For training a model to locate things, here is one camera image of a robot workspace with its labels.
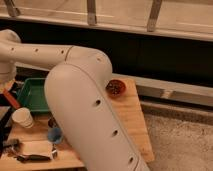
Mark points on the white paper cup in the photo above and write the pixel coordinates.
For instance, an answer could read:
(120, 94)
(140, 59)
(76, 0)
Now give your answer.
(23, 117)

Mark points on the red pepper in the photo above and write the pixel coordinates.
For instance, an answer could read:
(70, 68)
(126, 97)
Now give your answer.
(14, 103)

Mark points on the green plastic tray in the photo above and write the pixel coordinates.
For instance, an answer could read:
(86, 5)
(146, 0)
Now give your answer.
(32, 95)

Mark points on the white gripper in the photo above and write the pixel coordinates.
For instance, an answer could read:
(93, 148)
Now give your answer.
(7, 73)

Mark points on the small dark metal cup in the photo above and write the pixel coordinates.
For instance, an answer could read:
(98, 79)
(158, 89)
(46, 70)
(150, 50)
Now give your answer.
(52, 122)

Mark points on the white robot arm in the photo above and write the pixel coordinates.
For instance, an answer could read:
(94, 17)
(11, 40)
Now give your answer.
(75, 93)

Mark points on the wooden table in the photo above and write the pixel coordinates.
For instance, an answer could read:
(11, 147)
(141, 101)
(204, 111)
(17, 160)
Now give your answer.
(130, 113)

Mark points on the blue cup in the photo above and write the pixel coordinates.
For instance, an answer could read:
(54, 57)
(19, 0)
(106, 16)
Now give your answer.
(55, 135)

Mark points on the red bowl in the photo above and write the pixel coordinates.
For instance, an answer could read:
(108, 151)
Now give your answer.
(115, 88)

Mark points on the black handled tool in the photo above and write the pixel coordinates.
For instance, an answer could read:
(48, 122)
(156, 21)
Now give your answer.
(28, 158)

